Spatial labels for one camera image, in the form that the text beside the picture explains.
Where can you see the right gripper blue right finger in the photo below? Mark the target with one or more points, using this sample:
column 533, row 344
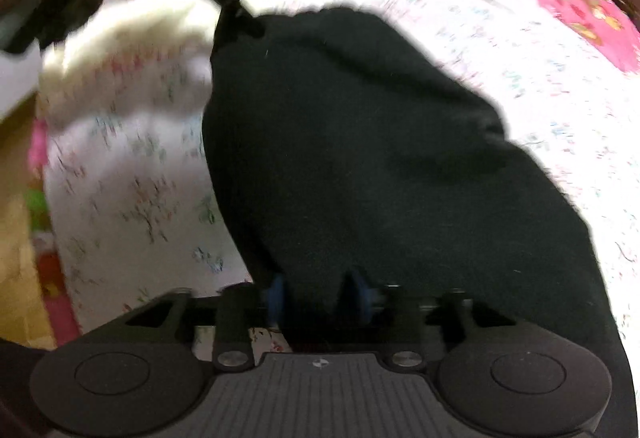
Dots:
column 392, row 324

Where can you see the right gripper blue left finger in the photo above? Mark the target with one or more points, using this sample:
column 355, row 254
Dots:
column 245, row 328

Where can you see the black pants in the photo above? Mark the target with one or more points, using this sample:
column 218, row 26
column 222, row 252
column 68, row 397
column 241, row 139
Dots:
column 333, row 145

